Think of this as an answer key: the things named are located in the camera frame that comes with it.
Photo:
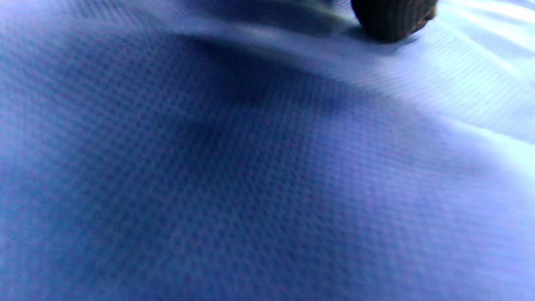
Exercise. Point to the person's left hand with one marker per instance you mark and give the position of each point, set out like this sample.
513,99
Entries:
393,19

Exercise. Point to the blue t-shirt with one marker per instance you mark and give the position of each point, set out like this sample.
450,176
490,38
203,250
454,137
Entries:
250,175

